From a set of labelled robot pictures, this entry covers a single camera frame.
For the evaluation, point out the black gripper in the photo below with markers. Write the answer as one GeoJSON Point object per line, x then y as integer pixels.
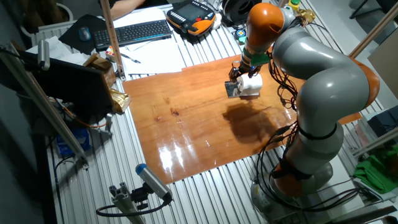
{"type": "Point", "coordinates": [247, 68]}

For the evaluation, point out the white paper roll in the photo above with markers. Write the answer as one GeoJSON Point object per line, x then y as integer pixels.
{"type": "Point", "coordinates": [252, 85]}

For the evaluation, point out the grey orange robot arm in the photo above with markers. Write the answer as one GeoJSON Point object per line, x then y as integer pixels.
{"type": "Point", "coordinates": [326, 87]}

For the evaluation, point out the person forearm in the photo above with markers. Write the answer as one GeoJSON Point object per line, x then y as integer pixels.
{"type": "Point", "coordinates": [127, 7]}

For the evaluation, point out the metal roll holder shelf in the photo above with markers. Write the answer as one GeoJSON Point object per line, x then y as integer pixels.
{"type": "Point", "coordinates": [230, 89]}

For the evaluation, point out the round black blue puck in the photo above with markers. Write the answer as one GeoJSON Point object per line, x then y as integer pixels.
{"type": "Point", "coordinates": [240, 33]}

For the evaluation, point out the small white object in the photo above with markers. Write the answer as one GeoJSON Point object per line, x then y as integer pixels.
{"type": "Point", "coordinates": [217, 21]}

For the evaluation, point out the black round device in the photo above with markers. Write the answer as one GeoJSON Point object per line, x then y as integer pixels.
{"type": "Point", "coordinates": [236, 12]}

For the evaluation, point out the glossy wooden board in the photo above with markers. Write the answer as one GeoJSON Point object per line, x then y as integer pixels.
{"type": "Point", "coordinates": [192, 130]}

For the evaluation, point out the black orange teach pendant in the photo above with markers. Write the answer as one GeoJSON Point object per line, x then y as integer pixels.
{"type": "Point", "coordinates": [189, 14]}

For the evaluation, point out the yellow box green button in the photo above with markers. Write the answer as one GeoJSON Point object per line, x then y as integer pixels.
{"type": "Point", "coordinates": [294, 3]}

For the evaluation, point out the crumpled foil wrapper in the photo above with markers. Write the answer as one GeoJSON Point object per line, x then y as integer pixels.
{"type": "Point", "coordinates": [308, 15]}

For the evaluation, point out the large white paper sheet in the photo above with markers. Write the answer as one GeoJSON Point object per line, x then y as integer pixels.
{"type": "Point", "coordinates": [155, 59]}

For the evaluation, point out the dark pen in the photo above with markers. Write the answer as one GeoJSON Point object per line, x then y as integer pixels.
{"type": "Point", "coordinates": [130, 58]}

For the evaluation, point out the white paper under keyboard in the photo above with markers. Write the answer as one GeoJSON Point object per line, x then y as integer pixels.
{"type": "Point", "coordinates": [140, 17]}

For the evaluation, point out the black computer keyboard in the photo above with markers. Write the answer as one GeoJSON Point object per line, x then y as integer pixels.
{"type": "Point", "coordinates": [130, 32]}

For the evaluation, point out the gold foil bag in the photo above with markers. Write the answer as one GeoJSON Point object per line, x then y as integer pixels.
{"type": "Point", "coordinates": [119, 99]}

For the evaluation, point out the colourful puzzle cube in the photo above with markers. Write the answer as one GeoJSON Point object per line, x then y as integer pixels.
{"type": "Point", "coordinates": [110, 52]}

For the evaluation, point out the brown cardboard box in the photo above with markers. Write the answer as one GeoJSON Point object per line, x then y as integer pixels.
{"type": "Point", "coordinates": [101, 63]}

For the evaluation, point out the beige panel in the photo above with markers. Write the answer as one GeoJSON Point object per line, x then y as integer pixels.
{"type": "Point", "coordinates": [385, 65]}

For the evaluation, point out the dark blue box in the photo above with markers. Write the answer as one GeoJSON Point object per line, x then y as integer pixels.
{"type": "Point", "coordinates": [384, 121]}

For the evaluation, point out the low aluminium strut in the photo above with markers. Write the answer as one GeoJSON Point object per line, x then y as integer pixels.
{"type": "Point", "coordinates": [376, 141]}

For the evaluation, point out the black office chair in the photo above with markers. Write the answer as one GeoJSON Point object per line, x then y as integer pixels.
{"type": "Point", "coordinates": [387, 2]}

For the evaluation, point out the dark computer mouse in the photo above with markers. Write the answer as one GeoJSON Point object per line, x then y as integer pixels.
{"type": "Point", "coordinates": [84, 33]}

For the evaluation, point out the green cloth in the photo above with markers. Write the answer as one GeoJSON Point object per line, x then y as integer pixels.
{"type": "Point", "coordinates": [376, 174]}

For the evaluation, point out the black flat monitor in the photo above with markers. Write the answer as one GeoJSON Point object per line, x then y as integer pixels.
{"type": "Point", "coordinates": [71, 84]}

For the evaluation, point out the black mouse pad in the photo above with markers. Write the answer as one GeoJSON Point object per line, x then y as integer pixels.
{"type": "Point", "coordinates": [70, 39]}

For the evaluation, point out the blue plastic pack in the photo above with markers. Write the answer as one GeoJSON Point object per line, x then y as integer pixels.
{"type": "Point", "coordinates": [74, 141]}

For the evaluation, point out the white paper stack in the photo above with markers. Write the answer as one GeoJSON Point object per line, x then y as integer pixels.
{"type": "Point", "coordinates": [59, 49]}

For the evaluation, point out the white rimmed round bin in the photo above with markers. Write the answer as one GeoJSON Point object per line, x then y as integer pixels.
{"type": "Point", "coordinates": [67, 9]}

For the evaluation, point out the white radiator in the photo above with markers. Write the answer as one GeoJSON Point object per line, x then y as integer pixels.
{"type": "Point", "coordinates": [53, 31]}

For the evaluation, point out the long diagonal aluminium strut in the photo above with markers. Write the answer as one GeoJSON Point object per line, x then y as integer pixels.
{"type": "Point", "coordinates": [46, 109]}

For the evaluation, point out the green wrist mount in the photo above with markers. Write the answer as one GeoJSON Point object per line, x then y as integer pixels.
{"type": "Point", "coordinates": [259, 59]}

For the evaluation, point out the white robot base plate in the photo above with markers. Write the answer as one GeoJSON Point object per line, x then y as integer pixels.
{"type": "Point", "coordinates": [339, 168]}

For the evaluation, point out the upright frame post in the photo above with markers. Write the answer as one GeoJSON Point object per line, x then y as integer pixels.
{"type": "Point", "coordinates": [112, 37]}

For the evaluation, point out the slanted frame strut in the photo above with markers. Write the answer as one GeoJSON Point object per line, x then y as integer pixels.
{"type": "Point", "coordinates": [373, 31]}

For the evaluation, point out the grey camera blue cap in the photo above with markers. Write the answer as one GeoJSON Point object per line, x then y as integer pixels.
{"type": "Point", "coordinates": [152, 180]}

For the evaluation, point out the short aluminium profile bracket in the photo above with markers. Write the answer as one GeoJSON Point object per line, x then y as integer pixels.
{"type": "Point", "coordinates": [122, 199]}

